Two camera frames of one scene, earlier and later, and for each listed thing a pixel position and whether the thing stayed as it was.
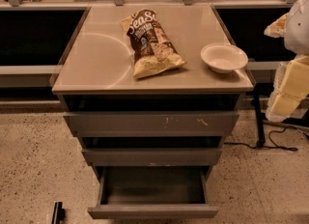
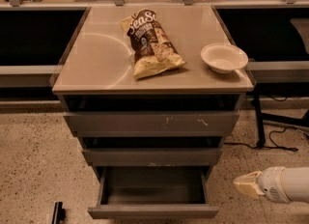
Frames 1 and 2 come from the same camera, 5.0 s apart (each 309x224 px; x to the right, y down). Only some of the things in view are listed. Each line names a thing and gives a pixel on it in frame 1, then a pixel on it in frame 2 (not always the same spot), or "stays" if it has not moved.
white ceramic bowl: x=224 y=58 stays
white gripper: x=298 y=30 → x=271 y=182
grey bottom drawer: x=148 y=192 stays
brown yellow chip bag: x=153 y=49 stays
